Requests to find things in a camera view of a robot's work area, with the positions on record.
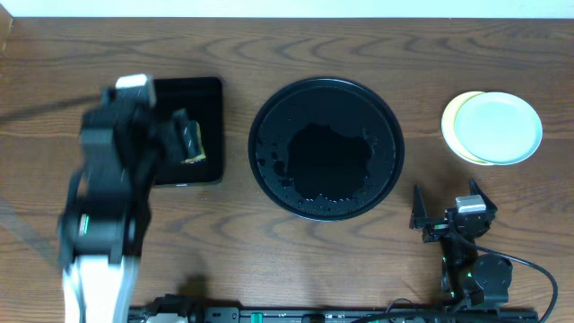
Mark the light green plate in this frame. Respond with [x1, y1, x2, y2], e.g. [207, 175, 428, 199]
[454, 92, 544, 165]

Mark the green and yellow sponge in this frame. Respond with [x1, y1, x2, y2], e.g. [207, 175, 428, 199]
[183, 120, 206, 164]

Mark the black rectangular water tray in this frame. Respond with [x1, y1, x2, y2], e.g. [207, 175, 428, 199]
[153, 77, 224, 186]

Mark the round black tray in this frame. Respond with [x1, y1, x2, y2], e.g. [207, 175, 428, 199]
[248, 77, 405, 222]

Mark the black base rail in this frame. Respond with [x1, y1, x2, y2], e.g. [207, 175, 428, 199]
[126, 294, 538, 323]

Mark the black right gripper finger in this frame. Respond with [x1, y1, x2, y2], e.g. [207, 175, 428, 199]
[469, 178, 497, 214]
[409, 186, 444, 230]

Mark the yellow plate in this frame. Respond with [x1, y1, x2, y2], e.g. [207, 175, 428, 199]
[441, 91, 491, 166]

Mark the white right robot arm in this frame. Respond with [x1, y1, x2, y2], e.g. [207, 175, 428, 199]
[409, 179, 513, 311]

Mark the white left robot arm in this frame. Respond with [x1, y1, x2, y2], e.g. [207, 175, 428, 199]
[58, 74, 205, 322]

